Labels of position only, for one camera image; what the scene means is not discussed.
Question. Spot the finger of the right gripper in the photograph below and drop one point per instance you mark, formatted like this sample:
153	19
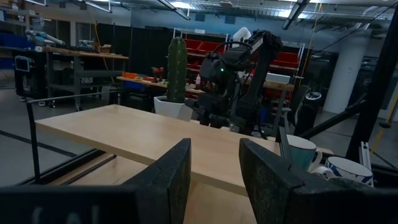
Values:
199	110
219	121

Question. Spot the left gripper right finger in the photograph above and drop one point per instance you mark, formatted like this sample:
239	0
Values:
267	186

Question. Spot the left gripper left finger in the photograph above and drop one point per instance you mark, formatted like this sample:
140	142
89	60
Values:
168	186

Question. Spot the white mug blue leaf pattern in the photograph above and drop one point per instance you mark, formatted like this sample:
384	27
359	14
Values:
348	169

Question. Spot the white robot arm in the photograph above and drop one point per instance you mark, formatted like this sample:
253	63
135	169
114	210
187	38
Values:
242	34

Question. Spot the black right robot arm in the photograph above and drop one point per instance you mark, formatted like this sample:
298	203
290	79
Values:
258	81

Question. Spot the white bottle red cap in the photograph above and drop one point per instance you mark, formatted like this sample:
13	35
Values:
197	81

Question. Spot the white faceted planter pot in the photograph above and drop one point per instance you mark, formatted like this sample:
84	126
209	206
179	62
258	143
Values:
169	109

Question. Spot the green cactus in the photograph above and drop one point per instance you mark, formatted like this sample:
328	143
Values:
177	68

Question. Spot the long wooden workbench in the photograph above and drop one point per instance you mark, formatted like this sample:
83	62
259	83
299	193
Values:
273	85

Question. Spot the white box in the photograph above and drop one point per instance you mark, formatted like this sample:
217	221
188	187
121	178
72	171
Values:
277	78

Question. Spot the blue storage bin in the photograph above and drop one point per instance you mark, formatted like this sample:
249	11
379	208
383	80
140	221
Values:
133	85

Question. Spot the ceiling light bar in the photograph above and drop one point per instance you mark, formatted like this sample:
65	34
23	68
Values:
295	12
174	9
96	6

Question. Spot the orange tray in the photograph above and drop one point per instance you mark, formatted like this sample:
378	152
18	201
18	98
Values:
129	75

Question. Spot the black round bin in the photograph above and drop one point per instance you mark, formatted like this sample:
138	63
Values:
308	115

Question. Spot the cardboard box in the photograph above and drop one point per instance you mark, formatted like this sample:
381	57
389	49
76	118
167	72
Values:
105	49

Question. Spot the dark workbench wooden top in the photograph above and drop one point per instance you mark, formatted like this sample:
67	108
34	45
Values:
87	55

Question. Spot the tablet screen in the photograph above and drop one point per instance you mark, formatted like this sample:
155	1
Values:
21	63

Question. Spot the wooden shelf riser black frame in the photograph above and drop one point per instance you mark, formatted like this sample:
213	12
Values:
155	133

